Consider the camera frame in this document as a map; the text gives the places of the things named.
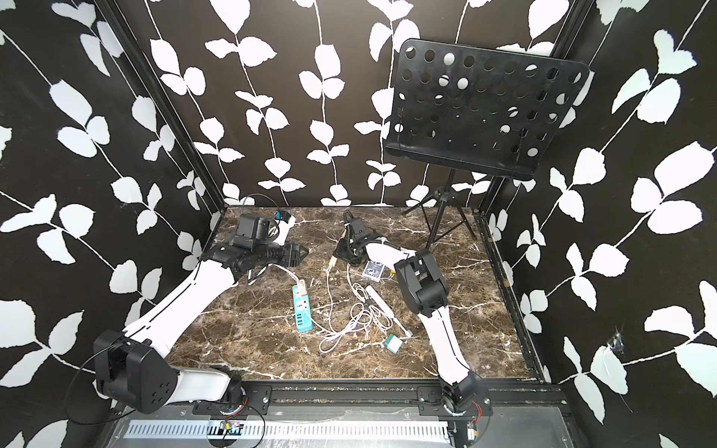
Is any pink wall charger cube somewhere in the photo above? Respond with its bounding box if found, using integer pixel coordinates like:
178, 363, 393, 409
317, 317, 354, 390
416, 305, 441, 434
292, 280, 308, 298

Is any white charging cable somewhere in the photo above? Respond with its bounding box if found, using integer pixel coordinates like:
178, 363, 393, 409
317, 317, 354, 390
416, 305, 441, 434
346, 262, 399, 334

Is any white thin cable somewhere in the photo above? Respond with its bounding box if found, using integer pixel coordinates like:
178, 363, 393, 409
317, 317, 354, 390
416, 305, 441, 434
317, 262, 382, 355

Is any teal wall charger cube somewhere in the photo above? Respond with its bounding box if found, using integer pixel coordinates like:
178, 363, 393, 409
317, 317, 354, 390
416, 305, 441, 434
384, 334, 403, 354

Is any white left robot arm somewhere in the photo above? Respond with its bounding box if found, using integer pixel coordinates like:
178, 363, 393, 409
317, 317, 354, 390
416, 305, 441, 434
93, 243, 309, 414

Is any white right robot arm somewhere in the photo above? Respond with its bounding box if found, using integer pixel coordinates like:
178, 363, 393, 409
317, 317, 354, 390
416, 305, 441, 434
333, 213, 491, 416

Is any white electric toothbrush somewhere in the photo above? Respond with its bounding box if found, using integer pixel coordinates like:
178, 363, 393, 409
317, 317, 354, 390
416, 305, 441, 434
365, 286, 413, 339

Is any blue playing card box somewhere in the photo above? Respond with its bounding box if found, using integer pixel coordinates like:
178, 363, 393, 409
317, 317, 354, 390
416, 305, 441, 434
361, 261, 385, 282

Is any teal power strip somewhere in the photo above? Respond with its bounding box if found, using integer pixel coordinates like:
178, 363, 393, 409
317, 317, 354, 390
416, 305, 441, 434
292, 292, 314, 333

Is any black music stand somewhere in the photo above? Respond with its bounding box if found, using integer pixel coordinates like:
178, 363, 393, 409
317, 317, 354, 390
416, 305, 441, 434
385, 38, 589, 245

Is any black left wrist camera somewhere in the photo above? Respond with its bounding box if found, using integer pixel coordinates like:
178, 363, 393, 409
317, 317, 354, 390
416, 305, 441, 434
231, 214, 272, 251

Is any black front rail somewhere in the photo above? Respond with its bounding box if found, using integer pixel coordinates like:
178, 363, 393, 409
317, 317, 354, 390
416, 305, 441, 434
242, 378, 571, 421

